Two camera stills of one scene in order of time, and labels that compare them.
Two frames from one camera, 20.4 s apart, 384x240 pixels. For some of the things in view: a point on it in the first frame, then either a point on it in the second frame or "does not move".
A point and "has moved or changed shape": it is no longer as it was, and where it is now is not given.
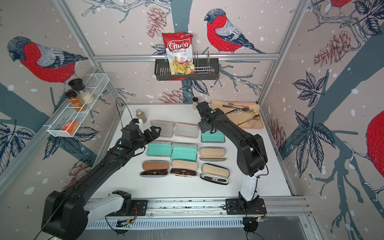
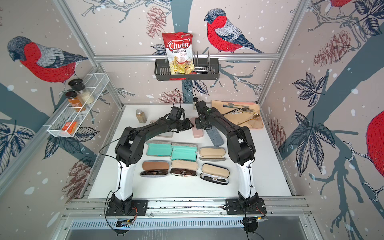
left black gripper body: x=143 y=139 → x=183 y=125
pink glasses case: x=167 y=128 does not move
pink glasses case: x=186 y=130 has moved or changed shape
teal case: x=159 y=150 does not move
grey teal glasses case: x=218 y=137 has moved or changed shape
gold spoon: x=255 y=117 does not move
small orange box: x=70 y=127 does not move
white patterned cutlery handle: x=236 y=112 does not move
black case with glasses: x=215 y=173 does not move
